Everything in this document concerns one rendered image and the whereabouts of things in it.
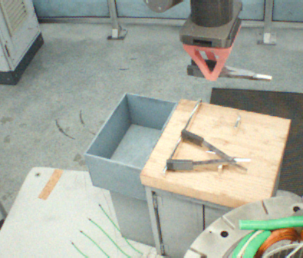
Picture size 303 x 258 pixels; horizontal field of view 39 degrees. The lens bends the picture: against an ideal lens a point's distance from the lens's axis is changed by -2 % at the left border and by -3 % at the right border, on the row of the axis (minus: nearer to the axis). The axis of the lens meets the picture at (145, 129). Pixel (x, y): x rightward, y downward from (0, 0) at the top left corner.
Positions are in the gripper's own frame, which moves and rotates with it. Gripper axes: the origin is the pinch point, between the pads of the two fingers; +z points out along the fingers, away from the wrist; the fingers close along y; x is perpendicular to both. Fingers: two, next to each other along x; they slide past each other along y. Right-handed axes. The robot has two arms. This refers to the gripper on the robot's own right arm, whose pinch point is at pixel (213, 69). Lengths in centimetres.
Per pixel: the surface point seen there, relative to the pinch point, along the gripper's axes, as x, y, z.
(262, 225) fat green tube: 12.2, 23.0, 2.7
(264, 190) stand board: 10.5, 10.9, 12.1
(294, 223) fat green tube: 15.7, 21.5, 3.2
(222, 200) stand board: 4.8, 13.7, 13.0
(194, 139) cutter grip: -1.7, 6.1, 9.4
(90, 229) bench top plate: -25.6, 10.4, 40.0
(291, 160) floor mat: 10, -91, 119
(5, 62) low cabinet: -160, -108, 100
